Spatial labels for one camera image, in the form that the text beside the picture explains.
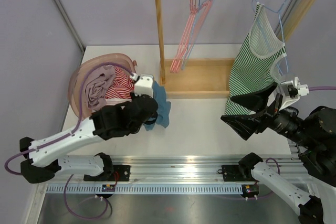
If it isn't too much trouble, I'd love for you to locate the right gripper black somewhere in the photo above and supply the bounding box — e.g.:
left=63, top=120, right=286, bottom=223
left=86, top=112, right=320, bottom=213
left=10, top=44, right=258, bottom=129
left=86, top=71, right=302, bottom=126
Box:
left=222, top=81, right=317, bottom=147

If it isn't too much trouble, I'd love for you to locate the teal blue tank top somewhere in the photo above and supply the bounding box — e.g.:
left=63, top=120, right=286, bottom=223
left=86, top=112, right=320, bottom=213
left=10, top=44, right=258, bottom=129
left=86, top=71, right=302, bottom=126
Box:
left=153, top=81, right=171, bottom=128

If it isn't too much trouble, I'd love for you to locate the red white striped tank top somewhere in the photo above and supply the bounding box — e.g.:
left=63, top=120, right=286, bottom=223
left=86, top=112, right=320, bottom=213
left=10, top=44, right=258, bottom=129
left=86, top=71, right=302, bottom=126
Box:
left=104, top=66, right=134, bottom=105

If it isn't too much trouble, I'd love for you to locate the green white striped tank top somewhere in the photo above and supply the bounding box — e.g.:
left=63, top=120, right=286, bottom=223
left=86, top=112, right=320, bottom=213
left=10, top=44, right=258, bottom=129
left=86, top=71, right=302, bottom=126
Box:
left=224, top=2, right=287, bottom=115

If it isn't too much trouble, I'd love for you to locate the mauve pink tank top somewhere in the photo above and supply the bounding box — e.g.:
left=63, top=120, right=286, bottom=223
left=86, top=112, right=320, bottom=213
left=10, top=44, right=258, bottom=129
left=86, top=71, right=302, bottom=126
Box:
left=82, top=65, right=116, bottom=110

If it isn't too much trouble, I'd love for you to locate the blue wire hanger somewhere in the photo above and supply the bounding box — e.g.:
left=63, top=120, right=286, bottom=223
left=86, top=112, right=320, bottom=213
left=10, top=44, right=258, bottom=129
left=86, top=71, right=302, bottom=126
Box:
left=180, top=0, right=217, bottom=70
left=251, top=0, right=289, bottom=76

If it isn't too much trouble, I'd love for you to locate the pink wire hanger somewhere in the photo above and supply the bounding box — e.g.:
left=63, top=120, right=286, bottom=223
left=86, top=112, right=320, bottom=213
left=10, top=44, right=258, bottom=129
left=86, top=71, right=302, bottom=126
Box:
left=170, top=0, right=208, bottom=72
left=174, top=0, right=214, bottom=72
left=172, top=0, right=211, bottom=72

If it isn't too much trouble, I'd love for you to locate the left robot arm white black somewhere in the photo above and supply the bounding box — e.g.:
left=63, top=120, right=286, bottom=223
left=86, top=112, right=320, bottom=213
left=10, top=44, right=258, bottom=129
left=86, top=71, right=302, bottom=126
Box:
left=20, top=95, right=158, bottom=184

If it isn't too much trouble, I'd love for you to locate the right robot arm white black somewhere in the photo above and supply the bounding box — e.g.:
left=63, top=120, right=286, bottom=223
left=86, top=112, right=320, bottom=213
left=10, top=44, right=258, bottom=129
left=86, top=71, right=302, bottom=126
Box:
left=221, top=83, right=335, bottom=223

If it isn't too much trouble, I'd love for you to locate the wooden clothes rack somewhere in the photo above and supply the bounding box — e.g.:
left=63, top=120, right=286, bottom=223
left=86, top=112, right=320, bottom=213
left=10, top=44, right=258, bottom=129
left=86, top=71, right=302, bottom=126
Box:
left=155, top=0, right=315, bottom=99

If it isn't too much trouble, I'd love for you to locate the pink translucent plastic basin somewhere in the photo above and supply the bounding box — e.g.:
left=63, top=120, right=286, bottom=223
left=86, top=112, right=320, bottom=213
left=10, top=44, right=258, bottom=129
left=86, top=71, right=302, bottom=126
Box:
left=68, top=53, right=137, bottom=117

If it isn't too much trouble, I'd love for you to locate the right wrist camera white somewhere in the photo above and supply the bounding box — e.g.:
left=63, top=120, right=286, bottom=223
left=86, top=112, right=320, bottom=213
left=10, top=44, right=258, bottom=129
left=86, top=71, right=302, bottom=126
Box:
left=278, top=74, right=309, bottom=110

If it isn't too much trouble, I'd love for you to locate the aluminium mounting rail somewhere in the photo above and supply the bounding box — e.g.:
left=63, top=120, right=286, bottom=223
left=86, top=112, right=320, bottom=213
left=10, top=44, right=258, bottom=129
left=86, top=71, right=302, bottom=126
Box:
left=47, top=155, right=302, bottom=183

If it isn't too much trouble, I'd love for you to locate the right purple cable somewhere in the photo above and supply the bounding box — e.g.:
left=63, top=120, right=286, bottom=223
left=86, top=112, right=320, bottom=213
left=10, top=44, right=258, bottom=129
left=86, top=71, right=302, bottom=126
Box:
left=217, top=86, right=336, bottom=200

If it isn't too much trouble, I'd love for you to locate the purple cable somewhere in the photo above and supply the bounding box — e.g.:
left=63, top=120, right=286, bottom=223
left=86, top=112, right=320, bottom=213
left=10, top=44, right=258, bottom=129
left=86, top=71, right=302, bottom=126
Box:
left=4, top=62, right=137, bottom=219
left=217, top=86, right=336, bottom=200

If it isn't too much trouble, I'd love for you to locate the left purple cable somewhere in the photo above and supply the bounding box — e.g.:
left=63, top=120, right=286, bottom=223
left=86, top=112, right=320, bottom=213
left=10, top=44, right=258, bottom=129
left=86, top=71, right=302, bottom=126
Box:
left=4, top=62, right=137, bottom=219

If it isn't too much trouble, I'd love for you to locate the white slotted cable duct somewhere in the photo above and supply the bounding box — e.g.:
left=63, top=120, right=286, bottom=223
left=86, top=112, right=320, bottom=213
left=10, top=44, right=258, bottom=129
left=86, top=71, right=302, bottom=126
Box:
left=46, top=184, right=243, bottom=195

